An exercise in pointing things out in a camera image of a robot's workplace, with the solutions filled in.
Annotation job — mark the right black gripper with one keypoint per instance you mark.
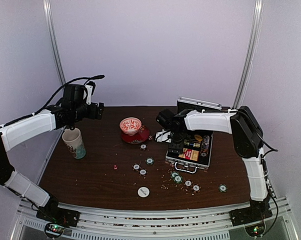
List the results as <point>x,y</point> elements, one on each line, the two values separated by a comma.
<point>176,148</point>

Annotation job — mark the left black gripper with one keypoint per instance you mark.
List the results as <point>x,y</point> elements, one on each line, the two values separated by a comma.
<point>92,115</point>

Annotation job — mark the red playing card box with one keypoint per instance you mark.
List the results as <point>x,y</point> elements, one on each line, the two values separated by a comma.
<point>189,154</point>

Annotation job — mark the green 20 chip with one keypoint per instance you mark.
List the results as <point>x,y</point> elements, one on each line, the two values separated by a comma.
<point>149,161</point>

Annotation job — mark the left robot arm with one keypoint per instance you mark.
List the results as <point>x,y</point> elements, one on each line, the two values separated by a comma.
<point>75,105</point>

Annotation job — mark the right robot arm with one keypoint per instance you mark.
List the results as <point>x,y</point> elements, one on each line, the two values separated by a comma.
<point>233,128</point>

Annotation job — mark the aluminium poker case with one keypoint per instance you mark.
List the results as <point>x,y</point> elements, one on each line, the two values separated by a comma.
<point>183,104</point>

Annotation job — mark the gold card decks in case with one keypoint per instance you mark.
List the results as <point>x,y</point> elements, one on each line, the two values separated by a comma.
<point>193,140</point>

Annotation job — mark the black 100 chip near saucer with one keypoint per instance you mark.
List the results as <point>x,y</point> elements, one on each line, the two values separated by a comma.
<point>143,147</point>

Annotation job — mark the chip stack right in case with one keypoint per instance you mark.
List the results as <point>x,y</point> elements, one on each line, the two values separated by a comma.
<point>205,146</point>

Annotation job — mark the white floral ceramic mug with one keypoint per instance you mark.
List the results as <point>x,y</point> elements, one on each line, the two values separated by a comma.
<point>74,142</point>

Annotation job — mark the red floral saucer plate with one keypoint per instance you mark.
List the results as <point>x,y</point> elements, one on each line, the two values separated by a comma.
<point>140,137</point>

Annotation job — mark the black white chip front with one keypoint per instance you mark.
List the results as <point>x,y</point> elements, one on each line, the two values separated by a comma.
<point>188,183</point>

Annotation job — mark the black white chip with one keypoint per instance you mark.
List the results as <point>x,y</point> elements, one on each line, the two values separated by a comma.
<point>136,167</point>
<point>188,183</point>
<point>143,172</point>

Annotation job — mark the white orange patterned bowl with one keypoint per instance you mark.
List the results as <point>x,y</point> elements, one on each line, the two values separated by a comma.
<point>130,125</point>

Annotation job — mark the black white chip right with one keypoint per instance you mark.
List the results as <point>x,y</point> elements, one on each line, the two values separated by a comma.
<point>143,172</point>

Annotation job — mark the black white chip left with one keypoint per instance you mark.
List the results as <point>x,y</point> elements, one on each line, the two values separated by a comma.
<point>136,167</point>

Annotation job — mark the black orange chip front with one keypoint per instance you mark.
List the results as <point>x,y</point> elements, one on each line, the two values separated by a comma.
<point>196,188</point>

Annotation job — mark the white dealer button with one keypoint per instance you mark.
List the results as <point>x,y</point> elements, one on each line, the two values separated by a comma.
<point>143,192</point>

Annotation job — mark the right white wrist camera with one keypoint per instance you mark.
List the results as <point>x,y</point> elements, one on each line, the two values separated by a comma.
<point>163,136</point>

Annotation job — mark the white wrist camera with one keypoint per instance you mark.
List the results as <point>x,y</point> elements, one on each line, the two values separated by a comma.
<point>89,91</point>
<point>163,136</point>

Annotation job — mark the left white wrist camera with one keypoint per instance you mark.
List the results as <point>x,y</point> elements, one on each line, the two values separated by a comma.
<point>89,91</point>

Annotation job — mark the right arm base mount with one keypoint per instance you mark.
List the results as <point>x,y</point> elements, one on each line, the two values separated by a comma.
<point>253,217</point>

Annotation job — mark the right aluminium frame post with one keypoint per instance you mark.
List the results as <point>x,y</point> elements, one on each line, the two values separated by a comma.
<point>251,49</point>

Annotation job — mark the aluminium frame post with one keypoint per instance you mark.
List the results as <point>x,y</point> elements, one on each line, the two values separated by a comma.
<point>251,49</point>
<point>53,40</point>

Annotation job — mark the front aluminium rail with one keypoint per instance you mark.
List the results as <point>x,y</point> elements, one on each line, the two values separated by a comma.
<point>212,223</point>

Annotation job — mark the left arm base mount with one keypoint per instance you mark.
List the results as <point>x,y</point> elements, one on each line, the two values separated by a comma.
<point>58,219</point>

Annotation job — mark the left aluminium frame post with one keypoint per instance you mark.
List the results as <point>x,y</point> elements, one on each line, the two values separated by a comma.
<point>53,40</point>

